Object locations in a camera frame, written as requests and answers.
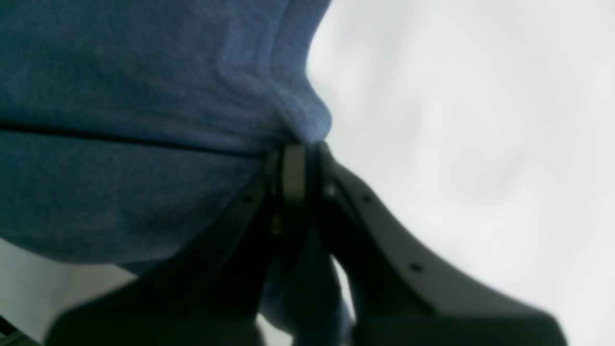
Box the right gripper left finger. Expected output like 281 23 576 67
45 145 308 346

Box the dark blue T-shirt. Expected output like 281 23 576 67
1 0 353 346

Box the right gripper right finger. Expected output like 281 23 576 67
307 142 567 346

